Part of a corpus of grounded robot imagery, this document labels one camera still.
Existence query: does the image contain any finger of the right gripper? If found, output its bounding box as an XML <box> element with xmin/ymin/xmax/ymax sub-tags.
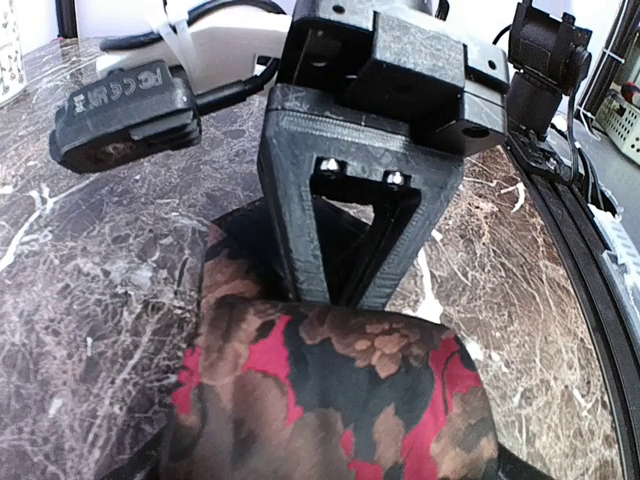
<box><xmin>258</xmin><ymin>84</ymin><xmax>464</xmax><ymax>310</ymax></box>

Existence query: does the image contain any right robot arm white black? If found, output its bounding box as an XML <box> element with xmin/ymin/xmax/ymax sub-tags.
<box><xmin>96</xmin><ymin>1</ymin><xmax>509</xmax><ymax>309</ymax></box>

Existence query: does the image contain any black front rail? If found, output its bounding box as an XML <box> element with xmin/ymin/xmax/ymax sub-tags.
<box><xmin>506</xmin><ymin>134</ymin><xmax>639</xmax><ymax>479</ymax></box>

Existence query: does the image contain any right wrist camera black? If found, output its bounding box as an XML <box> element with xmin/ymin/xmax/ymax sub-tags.
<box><xmin>49</xmin><ymin>61</ymin><xmax>202</xmax><ymax>174</ymax></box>

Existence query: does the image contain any white slotted cable duct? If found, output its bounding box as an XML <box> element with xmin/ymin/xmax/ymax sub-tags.
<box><xmin>588</xmin><ymin>204</ymin><xmax>639</xmax><ymax>308</ymax></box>

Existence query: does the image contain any green perforated basket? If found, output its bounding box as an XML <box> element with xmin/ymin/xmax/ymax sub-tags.
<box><xmin>596</xmin><ymin>82</ymin><xmax>639</xmax><ymax>164</ymax></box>

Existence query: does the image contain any brown red patterned tie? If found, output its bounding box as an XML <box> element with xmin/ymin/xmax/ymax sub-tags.
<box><xmin>159</xmin><ymin>202</ymin><xmax>499</xmax><ymax>479</ymax></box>

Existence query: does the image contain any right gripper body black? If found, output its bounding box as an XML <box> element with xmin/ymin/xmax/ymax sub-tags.
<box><xmin>277</xmin><ymin>1</ymin><xmax>509</xmax><ymax>155</ymax></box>

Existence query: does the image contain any white mug yellow inside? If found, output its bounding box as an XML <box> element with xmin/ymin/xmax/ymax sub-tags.
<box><xmin>0</xmin><ymin>0</ymin><xmax>27</xmax><ymax>106</ymax></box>

